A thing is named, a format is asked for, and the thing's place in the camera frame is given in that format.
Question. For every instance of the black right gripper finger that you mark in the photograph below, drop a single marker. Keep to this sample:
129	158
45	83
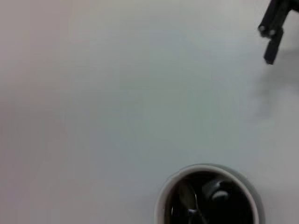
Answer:
272	51

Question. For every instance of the grey ceramic cup with coffee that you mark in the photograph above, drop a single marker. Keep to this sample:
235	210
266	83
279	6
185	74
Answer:
162	198

